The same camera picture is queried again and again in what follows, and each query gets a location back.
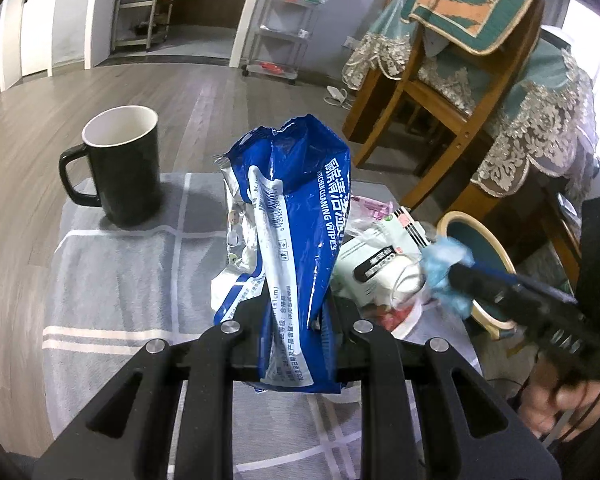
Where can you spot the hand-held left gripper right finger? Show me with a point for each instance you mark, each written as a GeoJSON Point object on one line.
{"type": "Point", "coordinates": [342, 342]}

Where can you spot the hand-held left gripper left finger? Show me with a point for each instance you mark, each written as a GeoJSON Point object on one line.
{"type": "Point", "coordinates": [245, 342]}

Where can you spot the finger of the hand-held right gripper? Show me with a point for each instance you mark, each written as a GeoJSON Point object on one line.
{"type": "Point", "coordinates": [485, 287]}
{"type": "Point", "coordinates": [525, 281]}

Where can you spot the teal bin with cream rim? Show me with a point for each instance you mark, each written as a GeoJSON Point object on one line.
{"type": "Point", "coordinates": [475, 250]}

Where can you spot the white medicine box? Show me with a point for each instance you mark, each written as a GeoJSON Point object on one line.
{"type": "Point", "coordinates": [370, 272]}

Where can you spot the pink snack packet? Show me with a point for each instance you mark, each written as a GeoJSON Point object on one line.
{"type": "Point", "coordinates": [375, 206]}

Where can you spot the blue wet wipes packet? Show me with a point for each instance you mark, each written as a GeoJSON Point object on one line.
{"type": "Point", "coordinates": [300, 200]}

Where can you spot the person's right hand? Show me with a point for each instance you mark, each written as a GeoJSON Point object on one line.
{"type": "Point", "coordinates": [555, 402]}

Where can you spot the red and white plastic wrapper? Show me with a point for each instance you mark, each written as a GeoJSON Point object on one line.
{"type": "Point", "coordinates": [397, 317]}

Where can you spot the white packet with striped edge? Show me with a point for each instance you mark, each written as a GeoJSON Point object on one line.
{"type": "Point", "coordinates": [405, 227]}

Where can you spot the grey checked tablecloth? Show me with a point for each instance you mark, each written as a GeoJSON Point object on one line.
{"type": "Point", "coordinates": [130, 280]}

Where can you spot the table with lace cloth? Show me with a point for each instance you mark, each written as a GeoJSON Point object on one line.
{"type": "Point", "coordinates": [540, 110]}

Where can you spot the wooden chair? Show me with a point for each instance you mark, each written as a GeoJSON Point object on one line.
{"type": "Point", "coordinates": [430, 105]}

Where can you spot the black mug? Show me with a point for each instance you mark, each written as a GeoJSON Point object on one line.
{"type": "Point", "coordinates": [125, 175]}

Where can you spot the white power strip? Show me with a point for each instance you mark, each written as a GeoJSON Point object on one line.
{"type": "Point", "coordinates": [336, 94]}

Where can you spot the teal patterned chair cushion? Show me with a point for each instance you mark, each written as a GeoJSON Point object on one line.
{"type": "Point", "coordinates": [475, 5]}

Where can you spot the white shelf rack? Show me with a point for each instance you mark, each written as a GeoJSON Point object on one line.
{"type": "Point", "coordinates": [285, 25]}

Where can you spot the metal shelf rack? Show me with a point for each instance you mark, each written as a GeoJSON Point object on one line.
{"type": "Point", "coordinates": [147, 5]}

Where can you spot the white door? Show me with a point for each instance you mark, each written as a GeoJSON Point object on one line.
{"type": "Point", "coordinates": [35, 25]}

